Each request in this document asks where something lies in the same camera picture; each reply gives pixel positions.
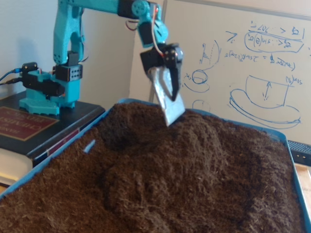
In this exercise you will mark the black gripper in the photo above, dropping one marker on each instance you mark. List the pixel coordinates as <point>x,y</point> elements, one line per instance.
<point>152,60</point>

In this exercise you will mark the silver taped scoop blade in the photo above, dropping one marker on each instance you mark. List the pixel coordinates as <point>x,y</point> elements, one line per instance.
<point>170,109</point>

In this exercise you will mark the brown soil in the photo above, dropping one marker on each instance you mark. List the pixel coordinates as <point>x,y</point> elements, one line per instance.
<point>194,174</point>

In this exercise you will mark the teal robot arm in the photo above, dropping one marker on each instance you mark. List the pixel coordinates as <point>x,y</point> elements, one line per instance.
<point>65,31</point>

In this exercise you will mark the whiteboard with blue drawings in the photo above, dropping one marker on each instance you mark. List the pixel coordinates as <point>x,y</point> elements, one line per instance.
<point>243,72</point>

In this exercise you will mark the blue plastic tray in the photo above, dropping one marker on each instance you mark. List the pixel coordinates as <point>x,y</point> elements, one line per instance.
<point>279,134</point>

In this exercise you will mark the black grilled device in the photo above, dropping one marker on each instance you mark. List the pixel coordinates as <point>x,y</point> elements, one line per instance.
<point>301,151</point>

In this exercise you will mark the black chemistry handbook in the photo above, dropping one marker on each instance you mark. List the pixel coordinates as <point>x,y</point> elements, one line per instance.
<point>24,126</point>

